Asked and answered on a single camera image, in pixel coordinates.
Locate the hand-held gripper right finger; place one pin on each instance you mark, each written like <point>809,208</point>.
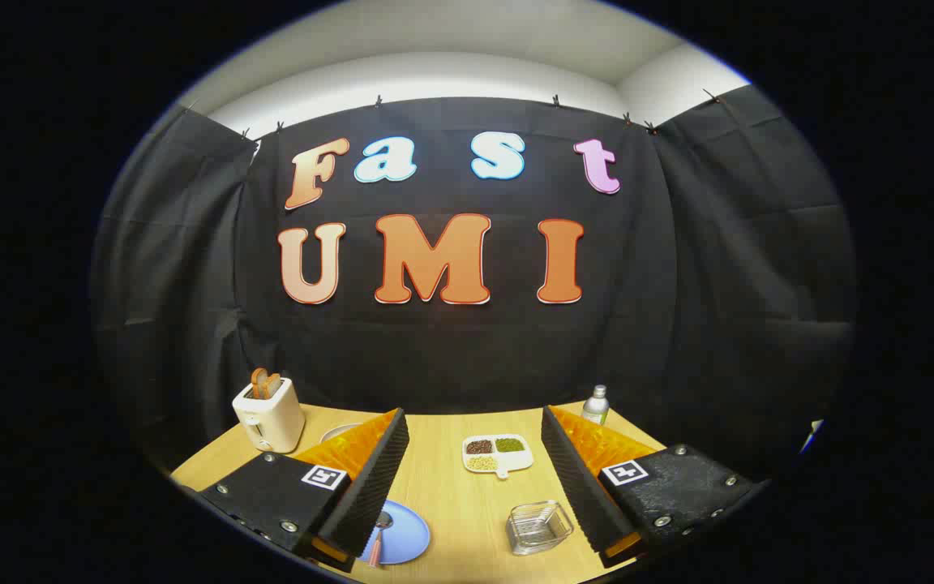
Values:
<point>580,495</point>

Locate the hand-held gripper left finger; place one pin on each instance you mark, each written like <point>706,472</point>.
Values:
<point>370,495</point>

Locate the blue round plate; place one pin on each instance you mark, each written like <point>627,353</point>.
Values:
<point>406,535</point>

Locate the white divided dish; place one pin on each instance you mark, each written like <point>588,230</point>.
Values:
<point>516,462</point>

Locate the grey oval food plate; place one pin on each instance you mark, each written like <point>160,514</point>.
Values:
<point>337,430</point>

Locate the green beans pile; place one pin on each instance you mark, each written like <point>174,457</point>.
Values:
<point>509,444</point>

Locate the green label drink bottle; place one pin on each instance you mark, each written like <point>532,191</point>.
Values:
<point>595,405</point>

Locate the yellow soybeans pile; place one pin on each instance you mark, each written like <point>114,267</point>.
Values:
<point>481,463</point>

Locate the dark red beans pile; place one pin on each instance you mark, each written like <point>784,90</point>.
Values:
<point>479,446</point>

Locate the cream white toaster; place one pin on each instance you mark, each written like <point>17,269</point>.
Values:
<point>272,418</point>

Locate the light toast slice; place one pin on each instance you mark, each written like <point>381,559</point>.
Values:
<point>274,384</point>

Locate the dark brown toast slice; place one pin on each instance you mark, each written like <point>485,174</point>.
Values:
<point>258,383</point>

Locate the black backdrop cloth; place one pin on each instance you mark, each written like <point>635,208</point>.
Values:
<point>451,357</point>

